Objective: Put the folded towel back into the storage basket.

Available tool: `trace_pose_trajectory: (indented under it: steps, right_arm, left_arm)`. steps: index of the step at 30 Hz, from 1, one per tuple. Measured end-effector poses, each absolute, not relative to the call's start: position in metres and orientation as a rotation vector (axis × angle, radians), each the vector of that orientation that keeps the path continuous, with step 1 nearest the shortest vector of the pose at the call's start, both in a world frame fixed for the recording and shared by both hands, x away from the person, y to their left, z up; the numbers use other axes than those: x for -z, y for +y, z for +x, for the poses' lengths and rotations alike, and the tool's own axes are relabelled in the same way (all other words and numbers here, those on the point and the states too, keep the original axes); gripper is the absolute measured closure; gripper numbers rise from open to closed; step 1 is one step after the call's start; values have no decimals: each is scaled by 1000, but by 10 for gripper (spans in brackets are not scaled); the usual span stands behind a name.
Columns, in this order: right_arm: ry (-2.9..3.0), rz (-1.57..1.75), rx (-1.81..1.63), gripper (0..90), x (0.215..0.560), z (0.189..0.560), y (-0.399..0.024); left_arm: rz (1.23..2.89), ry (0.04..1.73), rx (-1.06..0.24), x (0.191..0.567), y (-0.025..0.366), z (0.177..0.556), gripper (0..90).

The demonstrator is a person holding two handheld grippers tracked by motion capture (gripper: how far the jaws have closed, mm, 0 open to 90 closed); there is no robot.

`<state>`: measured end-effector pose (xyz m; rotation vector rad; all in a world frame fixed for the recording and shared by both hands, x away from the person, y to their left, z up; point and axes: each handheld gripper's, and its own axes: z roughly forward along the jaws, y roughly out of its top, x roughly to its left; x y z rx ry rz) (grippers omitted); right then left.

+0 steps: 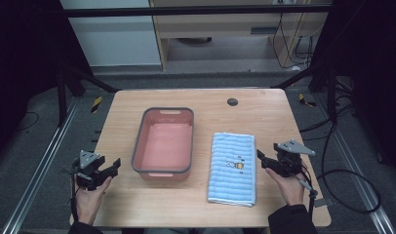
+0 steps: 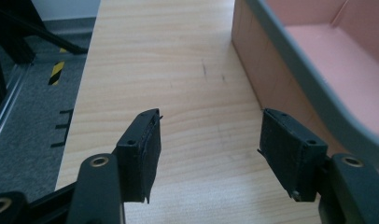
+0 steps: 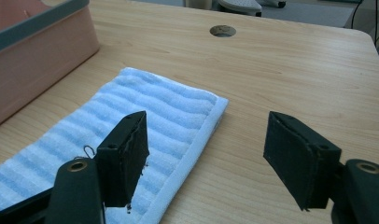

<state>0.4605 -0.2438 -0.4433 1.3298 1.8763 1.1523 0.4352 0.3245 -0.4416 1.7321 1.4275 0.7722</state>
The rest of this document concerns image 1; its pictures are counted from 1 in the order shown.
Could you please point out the black horizontal frame bar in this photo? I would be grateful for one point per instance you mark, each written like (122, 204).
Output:
(186, 11)

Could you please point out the wooden shelf unit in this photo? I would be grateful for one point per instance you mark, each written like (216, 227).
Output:
(225, 27)

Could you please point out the white cabinet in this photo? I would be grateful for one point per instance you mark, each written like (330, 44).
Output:
(118, 35)

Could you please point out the blue striped towel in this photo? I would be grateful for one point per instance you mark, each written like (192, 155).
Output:
(231, 169)

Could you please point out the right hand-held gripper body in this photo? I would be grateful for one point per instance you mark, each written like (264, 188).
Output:
(288, 156)

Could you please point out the person's right hand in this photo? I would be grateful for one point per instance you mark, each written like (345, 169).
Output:
(288, 188)

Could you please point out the black table grommet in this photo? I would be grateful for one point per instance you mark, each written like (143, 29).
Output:
(232, 102)

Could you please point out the person's left hand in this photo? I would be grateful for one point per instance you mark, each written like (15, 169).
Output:
(88, 201)

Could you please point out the black metal stand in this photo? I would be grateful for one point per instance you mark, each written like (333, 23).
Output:
(74, 83)
(319, 81)

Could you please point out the pink basin with grey rim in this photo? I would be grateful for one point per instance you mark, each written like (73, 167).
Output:
(165, 146)

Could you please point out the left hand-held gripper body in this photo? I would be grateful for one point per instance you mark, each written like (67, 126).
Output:
(87, 159)

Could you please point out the aluminium floor rail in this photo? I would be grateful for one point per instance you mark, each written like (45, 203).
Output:
(355, 165)
(40, 165)

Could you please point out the black curtain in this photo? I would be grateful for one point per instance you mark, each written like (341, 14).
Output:
(371, 65)
(23, 65)

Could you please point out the yellow black tape marker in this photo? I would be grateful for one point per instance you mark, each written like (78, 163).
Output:
(306, 100)
(96, 104)

